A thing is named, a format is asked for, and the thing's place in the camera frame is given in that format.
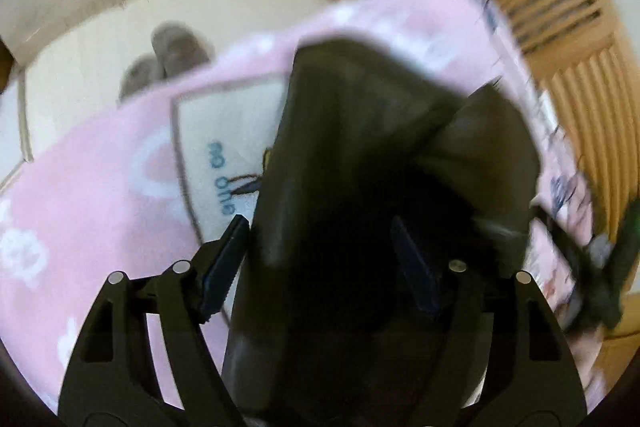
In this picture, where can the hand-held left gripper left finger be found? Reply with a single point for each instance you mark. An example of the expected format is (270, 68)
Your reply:
(220, 267)

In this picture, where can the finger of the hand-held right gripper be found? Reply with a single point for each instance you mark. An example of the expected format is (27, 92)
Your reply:
(627, 237)
(565, 242)

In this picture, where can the pink printed blanket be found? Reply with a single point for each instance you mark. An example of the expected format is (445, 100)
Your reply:
(100, 207)

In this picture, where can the wooden slatted headboard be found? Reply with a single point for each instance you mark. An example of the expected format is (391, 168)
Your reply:
(590, 82)

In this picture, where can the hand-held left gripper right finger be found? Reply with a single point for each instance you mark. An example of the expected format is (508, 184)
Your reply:
(415, 267)

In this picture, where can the black leather jacket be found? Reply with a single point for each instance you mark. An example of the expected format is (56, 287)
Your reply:
(360, 157)

